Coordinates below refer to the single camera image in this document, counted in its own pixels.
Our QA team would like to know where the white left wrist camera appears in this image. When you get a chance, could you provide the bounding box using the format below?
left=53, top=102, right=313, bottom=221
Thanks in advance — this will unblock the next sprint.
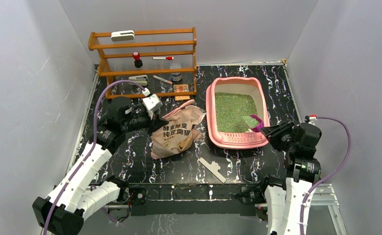
left=142, top=88, right=163, bottom=119

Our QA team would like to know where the grey stapler lower shelf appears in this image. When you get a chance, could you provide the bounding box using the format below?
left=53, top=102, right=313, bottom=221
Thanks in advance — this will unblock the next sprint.
left=128, top=75, right=148, bottom=86

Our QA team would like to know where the cat litter bag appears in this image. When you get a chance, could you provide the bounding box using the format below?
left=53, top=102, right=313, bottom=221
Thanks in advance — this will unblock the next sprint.
left=151, top=99, right=206, bottom=159

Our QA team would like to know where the red white marker pen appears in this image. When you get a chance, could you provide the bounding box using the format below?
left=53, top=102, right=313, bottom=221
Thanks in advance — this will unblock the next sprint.
left=152, top=56, right=174, bottom=61

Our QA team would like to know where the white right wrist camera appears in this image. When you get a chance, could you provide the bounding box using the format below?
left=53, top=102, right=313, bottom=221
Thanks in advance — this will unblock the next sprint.
left=304, top=115, right=317, bottom=125

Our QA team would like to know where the small glass jar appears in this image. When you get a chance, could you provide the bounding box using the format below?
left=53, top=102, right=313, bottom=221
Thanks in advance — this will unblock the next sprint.
left=170, top=63, right=182, bottom=82

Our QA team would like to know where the white pen on shelf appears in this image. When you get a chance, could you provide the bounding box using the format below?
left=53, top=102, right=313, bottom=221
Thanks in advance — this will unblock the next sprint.
left=153, top=75, right=173, bottom=85

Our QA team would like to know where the orange wooden shelf rack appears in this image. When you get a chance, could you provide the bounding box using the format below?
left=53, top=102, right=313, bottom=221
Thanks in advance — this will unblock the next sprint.
left=88, top=27, right=197, bottom=97

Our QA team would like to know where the red black stamp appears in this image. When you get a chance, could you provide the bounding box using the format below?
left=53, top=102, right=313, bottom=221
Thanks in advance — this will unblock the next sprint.
left=132, top=51, right=143, bottom=68

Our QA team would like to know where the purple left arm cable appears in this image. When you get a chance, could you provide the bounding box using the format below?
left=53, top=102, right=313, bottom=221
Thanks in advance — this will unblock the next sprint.
left=43, top=79, right=148, bottom=235

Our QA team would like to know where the pink cat litter box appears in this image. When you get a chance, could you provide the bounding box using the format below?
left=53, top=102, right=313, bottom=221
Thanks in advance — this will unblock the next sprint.
left=205, top=77, right=270, bottom=149

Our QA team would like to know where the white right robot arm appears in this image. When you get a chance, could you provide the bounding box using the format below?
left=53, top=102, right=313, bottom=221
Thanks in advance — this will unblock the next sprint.
left=236, top=120, right=322, bottom=235

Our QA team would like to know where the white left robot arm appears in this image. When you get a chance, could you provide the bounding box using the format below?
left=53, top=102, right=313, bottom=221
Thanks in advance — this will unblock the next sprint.
left=32, top=94, right=168, bottom=235

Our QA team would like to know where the orange snack packet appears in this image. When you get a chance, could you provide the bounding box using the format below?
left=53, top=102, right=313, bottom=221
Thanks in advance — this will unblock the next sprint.
left=173, top=84, right=190, bottom=101

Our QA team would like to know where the grey bag sealing clip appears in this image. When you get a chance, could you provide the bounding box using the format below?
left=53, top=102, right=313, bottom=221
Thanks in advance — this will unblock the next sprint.
left=198, top=157, right=226, bottom=183

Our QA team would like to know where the purple litter scoop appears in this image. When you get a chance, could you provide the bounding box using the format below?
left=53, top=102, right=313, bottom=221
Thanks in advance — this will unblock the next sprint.
left=248, top=115, right=265, bottom=133

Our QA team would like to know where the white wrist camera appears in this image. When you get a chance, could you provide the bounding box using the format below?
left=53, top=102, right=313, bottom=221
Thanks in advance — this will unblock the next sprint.
left=142, top=88, right=163, bottom=119
left=304, top=115, right=317, bottom=125

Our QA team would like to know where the white stapler on top shelf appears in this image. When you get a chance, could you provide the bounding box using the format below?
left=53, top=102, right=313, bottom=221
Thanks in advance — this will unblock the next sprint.
left=111, top=30, right=135, bottom=42

